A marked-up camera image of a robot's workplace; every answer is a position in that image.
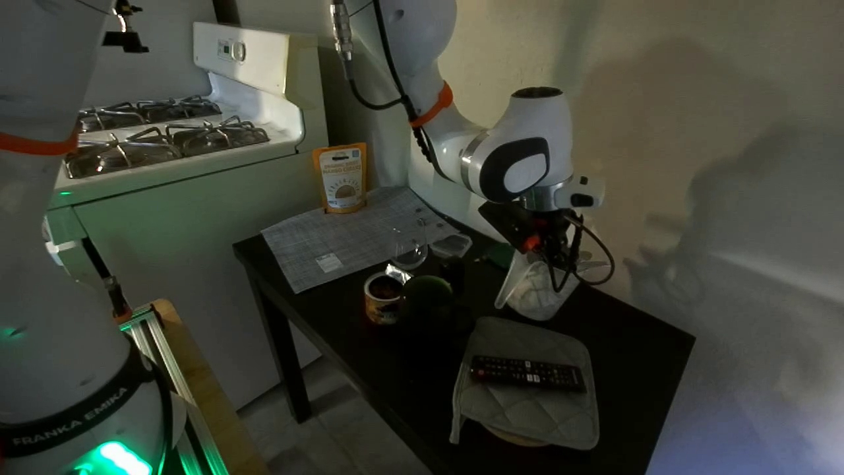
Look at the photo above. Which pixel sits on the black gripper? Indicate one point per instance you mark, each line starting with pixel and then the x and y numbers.
pixel 527 223

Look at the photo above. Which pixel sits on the black cup green inside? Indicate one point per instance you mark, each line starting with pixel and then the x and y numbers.
pixel 429 302

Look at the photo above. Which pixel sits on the clear plastic bag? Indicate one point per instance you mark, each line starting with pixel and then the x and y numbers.
pixel 533 288

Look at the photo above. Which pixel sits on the clear plastic lidded container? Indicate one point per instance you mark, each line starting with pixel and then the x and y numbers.
pixel 453 247

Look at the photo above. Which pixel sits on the clear glass beaker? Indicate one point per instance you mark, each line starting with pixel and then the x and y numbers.
pixel 409 259

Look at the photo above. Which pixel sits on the black remote control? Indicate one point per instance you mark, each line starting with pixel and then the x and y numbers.
pixel 528 374

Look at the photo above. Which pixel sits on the grey quilted pot holder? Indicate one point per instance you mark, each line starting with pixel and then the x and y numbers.
pixel 515 412

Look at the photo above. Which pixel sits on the orange snack pouch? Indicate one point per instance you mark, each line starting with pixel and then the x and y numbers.
pixel 342 174

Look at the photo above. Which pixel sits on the grey woven placemat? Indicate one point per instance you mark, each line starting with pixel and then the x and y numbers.
pixel 314 248

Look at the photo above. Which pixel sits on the white stove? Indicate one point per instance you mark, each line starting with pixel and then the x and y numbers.
pixel 192 145

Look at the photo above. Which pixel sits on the robot base mount frame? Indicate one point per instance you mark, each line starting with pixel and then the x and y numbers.
pixel 209 437

